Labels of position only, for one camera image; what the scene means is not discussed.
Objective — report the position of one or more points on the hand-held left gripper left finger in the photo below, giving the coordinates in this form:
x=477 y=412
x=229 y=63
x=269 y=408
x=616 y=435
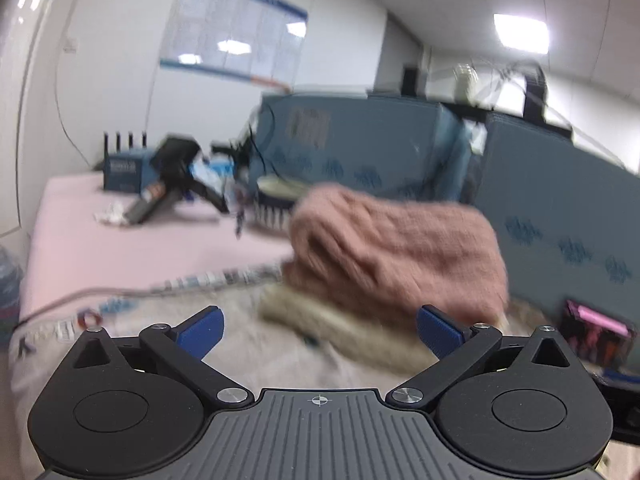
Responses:
x=202 y=332

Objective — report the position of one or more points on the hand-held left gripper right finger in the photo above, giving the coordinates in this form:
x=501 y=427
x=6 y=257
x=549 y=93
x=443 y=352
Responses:
x=439 y=332

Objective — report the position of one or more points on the pink knitted sweater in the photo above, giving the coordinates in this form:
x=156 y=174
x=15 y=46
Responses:
x=395 y=250

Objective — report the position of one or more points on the beige garment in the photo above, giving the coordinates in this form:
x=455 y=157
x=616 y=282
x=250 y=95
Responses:
x=340 y=320

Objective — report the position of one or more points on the cartoon dog printed blanket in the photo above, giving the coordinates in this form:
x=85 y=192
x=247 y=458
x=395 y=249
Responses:
x=280 y=355

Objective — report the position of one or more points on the black smartphone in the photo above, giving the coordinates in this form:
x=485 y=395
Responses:
x=597 y=332

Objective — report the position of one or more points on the pink mat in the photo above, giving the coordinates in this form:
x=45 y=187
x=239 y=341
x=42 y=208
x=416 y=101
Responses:
x=125 y=255

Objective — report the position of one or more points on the white crumpled paper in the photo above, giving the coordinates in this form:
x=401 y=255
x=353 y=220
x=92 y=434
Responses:
x=110 y=216

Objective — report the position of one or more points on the round white ribbed object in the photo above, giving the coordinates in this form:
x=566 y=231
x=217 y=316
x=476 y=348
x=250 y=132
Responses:
x=277 y=202

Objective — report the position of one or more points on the blue white packet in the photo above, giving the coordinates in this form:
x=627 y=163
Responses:
x=212 y=175

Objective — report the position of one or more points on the black handheld device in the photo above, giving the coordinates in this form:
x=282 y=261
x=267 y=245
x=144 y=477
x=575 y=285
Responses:
x=170 y=170

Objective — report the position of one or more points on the blue router with antennas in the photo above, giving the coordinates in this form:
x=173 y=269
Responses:
x=125 y=170

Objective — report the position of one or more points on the ceiling light panel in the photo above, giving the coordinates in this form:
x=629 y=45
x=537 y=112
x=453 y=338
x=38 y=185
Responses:
x=522 y=31

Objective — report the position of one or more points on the wall poster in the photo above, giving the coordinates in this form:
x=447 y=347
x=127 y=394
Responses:
x=235 y=25

